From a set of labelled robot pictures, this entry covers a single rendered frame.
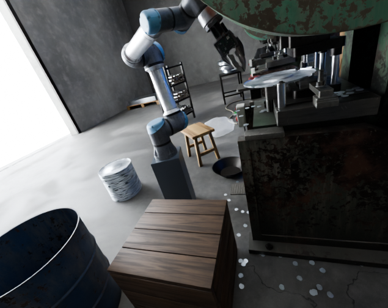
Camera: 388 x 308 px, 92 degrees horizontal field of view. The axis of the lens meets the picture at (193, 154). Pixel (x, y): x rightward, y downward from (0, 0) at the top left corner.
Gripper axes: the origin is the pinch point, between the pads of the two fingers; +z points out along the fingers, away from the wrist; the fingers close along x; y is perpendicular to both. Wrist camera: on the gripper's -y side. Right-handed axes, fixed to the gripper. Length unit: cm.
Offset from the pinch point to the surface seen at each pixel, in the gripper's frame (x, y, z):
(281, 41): 16.1, -4.5, 1.4
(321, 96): 16.3, 14.3, 21.5
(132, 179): -126, -29, 20
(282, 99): 6.3, 9.5, 17.0
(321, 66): 25.7, -16.1, 21.1
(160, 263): -52, 52, 33
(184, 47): -178, -678, -141
